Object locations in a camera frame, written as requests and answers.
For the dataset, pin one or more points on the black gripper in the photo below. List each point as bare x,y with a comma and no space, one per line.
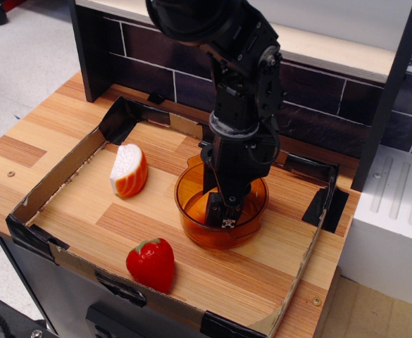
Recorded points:
235,159

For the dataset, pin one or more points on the orange toy carrot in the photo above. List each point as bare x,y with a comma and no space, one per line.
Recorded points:
197,210

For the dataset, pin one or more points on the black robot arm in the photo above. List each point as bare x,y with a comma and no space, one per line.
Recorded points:
245,69

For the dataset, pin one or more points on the transparent orange plastic pot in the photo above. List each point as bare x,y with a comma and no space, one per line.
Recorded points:
190,185

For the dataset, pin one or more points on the cardboard fence with black tape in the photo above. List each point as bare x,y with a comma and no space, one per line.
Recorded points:
71,236

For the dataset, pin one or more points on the red toy strawberry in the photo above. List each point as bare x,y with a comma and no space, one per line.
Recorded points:
152,264

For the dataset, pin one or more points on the white orange toy sushi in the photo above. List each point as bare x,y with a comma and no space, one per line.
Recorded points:
129,171

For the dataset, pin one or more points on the dark tile backsplash panel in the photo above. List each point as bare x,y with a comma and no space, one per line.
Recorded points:
328,110

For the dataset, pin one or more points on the white ribbed sink block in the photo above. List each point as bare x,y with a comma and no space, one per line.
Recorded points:
378,249

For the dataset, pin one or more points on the black left frame post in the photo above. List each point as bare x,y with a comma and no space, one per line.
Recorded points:
91,38

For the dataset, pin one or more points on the black vertical frame post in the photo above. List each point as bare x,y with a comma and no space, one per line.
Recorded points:
384,108

